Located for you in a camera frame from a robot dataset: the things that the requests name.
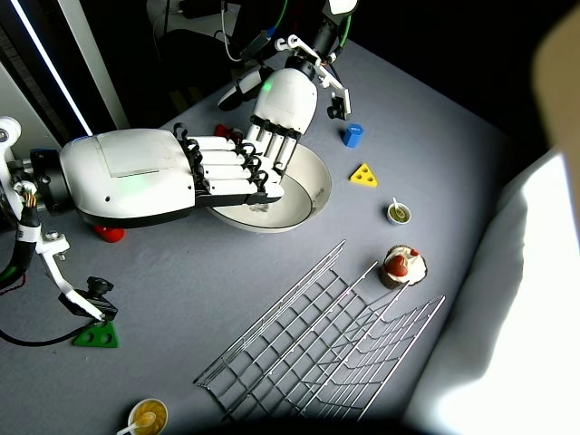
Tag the red triangle block with holes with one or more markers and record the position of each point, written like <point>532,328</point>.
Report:
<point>222,131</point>

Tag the small white bowl green filling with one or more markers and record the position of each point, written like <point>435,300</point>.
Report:
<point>405,219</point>

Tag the grey table cloth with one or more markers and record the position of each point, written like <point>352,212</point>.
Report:
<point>181,281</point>

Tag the small white bowl yellow filling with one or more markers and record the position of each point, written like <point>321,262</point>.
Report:
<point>156,408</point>

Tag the small white spoon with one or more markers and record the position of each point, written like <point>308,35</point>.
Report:
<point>399,210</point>
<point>145,419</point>

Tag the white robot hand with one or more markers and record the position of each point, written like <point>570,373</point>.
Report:
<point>285,99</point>
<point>131,181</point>

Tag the toy strawberry cream cupcake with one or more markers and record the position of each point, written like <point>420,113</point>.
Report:
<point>401,267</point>

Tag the tan blurred panel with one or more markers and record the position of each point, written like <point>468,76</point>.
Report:
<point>562,81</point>

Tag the green triangle block with holes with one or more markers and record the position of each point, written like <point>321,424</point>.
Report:
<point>97,342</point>

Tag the white backdrop cloth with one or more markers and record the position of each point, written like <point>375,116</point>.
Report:
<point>521,294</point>

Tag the yellow triangle block with holes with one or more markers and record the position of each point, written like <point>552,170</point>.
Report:
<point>364,182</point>

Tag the white plate with leaf print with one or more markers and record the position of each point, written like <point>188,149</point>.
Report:
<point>317,172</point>
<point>290,204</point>

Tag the white post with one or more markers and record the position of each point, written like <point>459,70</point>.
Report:
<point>90,59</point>

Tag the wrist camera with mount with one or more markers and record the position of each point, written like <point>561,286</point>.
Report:
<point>339,106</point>
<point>102,299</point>

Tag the blue hexagonal block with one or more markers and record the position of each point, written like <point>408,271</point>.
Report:
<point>352,136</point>

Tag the white light strip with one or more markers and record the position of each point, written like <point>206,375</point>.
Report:
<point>41,50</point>

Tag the red cylinder block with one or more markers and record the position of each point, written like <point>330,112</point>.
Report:
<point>111,234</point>

